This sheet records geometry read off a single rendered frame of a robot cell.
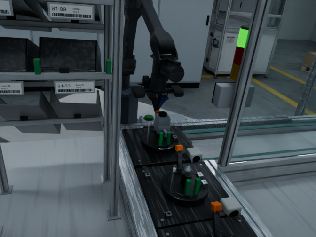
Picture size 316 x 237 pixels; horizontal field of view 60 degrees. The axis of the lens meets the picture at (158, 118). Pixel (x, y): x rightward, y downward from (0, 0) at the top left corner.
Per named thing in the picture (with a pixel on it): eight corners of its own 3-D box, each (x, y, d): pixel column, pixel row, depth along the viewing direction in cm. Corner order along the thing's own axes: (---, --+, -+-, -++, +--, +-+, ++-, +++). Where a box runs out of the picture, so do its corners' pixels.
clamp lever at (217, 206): (210, 233, 65) (210, 201, 64) (217, 231, 65) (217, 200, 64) (217, 240, 61) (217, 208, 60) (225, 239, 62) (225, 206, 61)
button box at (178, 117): (138, 127, 127) (139, 114, 124) (180, 124, 133) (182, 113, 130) (142, 135, 121) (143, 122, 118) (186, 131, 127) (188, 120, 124)
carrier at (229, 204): (135, 173, 89) (138, 139, 83) (202, 165, 96) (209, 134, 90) (156, 233, 69) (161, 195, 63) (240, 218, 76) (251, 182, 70)
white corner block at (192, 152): (184, 156, 100) (186, 147, 98) (196, 155, 101) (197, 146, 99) (189, 164, 96) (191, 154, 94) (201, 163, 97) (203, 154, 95)
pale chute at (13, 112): (21, 132, 98) (23, 120, 99) (60, 133, 99) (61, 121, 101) (-14, 105, 71) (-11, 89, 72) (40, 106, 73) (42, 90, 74)
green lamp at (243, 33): (233, 44, 82) (236, 27, 80) (247, 44, 84) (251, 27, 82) (242, 48, 78) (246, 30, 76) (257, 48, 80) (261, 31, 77)
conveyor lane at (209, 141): (121, 152, 114) (122, 131, 110) (287, 138, 139) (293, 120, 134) (136, 201, 90) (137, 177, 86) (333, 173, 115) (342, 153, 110)
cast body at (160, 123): (153, 126, 103) (154, 109, 99) (164, 125, 104) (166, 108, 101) (159, 138, 96) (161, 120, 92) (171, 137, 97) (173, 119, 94)
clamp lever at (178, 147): (175, 169, 85) (175, 145, 84) (181, 168, 86) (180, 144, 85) (179, 172, 82) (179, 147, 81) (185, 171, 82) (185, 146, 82)
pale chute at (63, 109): (66, 130, 102) (67, 118, 103) (102, 130, 104) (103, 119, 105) (48, 103, 75) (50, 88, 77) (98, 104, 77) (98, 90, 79)
